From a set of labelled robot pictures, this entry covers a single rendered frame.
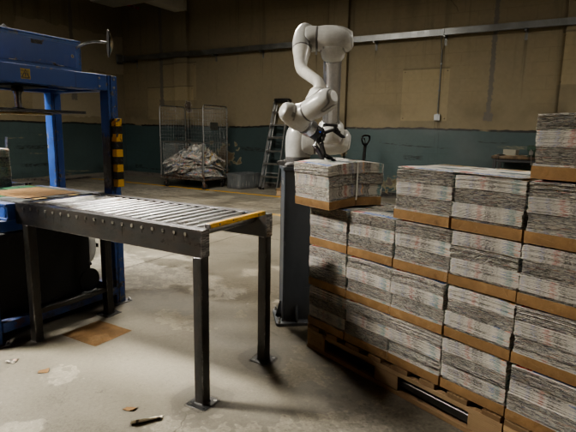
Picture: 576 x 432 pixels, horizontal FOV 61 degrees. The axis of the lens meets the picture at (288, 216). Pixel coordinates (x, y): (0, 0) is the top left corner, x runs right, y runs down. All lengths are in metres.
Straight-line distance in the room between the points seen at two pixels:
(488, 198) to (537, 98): 6.98
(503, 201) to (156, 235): 1.43
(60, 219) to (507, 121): 7.48
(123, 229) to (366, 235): 1.15
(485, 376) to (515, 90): 7.18
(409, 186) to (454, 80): 7.00
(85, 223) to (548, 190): 2.03
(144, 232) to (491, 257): 1.47
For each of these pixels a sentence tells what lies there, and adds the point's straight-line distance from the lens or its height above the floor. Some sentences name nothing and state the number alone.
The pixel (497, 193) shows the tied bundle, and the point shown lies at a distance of 1.97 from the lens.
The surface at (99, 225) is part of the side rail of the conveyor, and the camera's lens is 2.51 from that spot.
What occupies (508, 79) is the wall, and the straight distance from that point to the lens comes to 8.98.
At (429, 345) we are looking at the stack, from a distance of 2.26.
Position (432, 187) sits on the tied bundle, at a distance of 2.12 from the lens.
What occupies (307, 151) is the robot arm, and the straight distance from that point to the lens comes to 2.97.
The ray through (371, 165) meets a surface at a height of 1.04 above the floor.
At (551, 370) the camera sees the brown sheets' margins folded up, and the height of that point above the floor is 0.40.
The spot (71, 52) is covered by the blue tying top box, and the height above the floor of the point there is 1.67.
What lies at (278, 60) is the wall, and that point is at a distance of 10.53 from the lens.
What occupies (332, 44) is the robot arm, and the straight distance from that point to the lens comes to 2.73.
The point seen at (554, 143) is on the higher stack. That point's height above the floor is 1.19.
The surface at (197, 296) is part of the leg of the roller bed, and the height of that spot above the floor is 0.51.
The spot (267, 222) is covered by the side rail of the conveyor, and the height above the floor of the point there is 0.76.
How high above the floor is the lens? 1.21
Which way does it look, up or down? 10 degrees down
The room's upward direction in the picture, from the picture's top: 1 degrees clockwise
